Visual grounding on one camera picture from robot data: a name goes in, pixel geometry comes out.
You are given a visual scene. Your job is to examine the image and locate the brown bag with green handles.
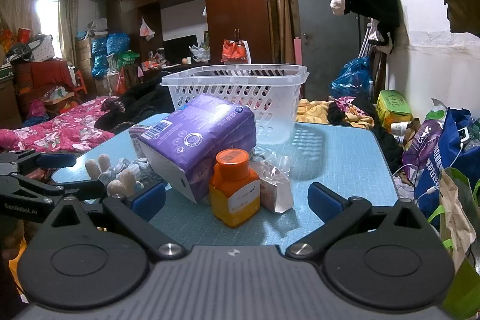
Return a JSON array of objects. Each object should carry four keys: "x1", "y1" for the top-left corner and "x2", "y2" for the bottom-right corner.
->
[{"x1": 439, "y1": 168, "x2": 480, "y2": 309}]

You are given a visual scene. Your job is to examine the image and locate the wooden poles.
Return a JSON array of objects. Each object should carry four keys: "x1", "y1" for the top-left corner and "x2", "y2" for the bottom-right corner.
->
[{"x1": 275, "y1": 0, "x2": 301, "y2": 66}]

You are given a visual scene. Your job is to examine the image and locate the pink floral blanket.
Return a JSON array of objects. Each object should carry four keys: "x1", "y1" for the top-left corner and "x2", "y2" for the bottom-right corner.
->
[{"x1": 0, "y1": 97, "x2": 124, "y2": 154}]

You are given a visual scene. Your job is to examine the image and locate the purple soft packet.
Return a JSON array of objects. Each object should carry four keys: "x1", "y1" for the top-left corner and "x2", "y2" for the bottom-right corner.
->
[{"x1": 128, "y1": 94, "x2": 257, "y2": 204}]

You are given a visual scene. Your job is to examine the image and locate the white hanging plastic bag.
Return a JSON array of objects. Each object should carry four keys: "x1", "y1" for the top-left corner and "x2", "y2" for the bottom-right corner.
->
[{"x1": 140, "y1": 18, "x2": 155, "y2": 41}]

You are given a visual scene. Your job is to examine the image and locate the white plastic basket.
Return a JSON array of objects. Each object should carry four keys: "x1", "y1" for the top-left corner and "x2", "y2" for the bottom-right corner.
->
[{"x1": 160, "y1": 64, "x2": 310, "y2": 145}]

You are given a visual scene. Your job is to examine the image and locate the red plastic stool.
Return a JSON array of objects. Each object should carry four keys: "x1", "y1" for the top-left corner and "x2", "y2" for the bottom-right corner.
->
[{"x1": 73, "y1": 69, "x2": 89, "y2": 96}]

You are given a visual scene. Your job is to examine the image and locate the purple printed bag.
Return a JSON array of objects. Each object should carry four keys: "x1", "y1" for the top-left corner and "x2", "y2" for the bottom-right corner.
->
[{"x1": 403, "y1": 110, "x2": 449, "y2": 186}]

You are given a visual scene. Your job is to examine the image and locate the beige curtain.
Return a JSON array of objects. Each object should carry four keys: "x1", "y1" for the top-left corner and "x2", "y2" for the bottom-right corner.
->
[{"x1": 0, "y1": 0, "x2": 81, "y2": 62}]

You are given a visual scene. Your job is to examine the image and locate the blue plastic sacks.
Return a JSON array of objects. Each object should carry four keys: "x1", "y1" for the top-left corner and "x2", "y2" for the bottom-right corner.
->
[{"x1": 92, "y1": 33, "x2": 130, "y2": 79}]

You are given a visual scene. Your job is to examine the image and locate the orange yellow blanket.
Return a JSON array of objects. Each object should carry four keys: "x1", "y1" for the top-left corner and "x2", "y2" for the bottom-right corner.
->
[{"x1": 296, "y1": 99, "x2": 376, "y2": 129}]

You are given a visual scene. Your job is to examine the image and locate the red orange hanging bag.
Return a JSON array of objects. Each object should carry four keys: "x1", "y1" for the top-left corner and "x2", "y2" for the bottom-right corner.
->
[{"x1": 221, "y1": 40, "x2": 251, "y2": 64}]

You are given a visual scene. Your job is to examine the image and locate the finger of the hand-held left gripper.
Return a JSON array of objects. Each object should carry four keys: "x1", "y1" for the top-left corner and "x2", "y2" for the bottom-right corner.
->
[
  {"x1": 0, "y1": 151, "x2": 77, "y2": 174},
  {"x1": 0, "y1": 172, "x2": 106, "y2": 201}
]

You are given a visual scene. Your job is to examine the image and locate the blue plastic bag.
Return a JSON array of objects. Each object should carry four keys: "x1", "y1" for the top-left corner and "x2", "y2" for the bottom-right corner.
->
[{"x1": 331, "y1": 57, "x2": 374, "y2": 99}]

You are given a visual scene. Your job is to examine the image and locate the cardboard boxes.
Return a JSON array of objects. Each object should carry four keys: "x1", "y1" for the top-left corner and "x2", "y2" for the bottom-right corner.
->
[{"x1": 75, "y1": 37, "x2": 94, "y2": 88}]

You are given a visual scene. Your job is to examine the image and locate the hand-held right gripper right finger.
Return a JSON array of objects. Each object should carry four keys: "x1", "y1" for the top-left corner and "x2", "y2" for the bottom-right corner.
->
[{"x1": 285, "y1": 182, "x2": 437, "y2": 261}]

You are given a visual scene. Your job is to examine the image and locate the pile of black clothes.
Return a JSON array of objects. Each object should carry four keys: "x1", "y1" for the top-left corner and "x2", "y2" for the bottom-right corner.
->
[{"x1": 94, "y1": 70, "x2": 177, "y2": 135}]

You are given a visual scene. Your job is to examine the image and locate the white crumpled plastic bag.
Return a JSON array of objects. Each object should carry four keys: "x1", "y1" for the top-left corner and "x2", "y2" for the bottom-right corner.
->
[{"x1": 189, "y1": 44, "x2": 211, "y2": 63}]

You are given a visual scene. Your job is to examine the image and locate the orange bottle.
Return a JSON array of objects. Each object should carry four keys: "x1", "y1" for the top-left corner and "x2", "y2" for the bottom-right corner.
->
[{"x1": 208, "y1": 149, "x2": 260, "y2": 228}]

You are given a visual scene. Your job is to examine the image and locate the blue shopping bag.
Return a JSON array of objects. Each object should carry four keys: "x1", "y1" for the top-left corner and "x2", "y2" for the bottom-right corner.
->
[{"x1": 414, "y1": 109, "x2": 480, "y2": 227}]

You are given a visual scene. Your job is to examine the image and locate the green box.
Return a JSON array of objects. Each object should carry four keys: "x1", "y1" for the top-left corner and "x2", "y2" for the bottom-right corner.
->
[{"x1": 376, "y1": 90, "x2": 413, "y2": 129}]

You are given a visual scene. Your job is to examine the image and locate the grey door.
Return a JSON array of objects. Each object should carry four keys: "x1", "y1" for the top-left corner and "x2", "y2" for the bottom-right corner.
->
[{"x1": 292, "y1": 0, "x2": 362, "y2": 99}]

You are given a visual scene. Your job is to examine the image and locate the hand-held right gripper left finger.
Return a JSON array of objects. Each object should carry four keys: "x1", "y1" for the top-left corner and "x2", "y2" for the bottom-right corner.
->
[{"x1": 39, "y1": 182, "x2": 188, "y2": 262}]

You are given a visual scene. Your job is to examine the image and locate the black television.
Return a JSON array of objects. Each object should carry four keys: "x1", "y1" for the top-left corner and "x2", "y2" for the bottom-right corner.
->
[{"x1": 163, "y1": 35, "x2": 198, "y2": 64}]

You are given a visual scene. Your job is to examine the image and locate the clear plastic bag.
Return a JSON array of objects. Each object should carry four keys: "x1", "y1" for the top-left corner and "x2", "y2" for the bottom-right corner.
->
[{"x1": 249, "y1": 151, "x2": 295, "y2": 214}]

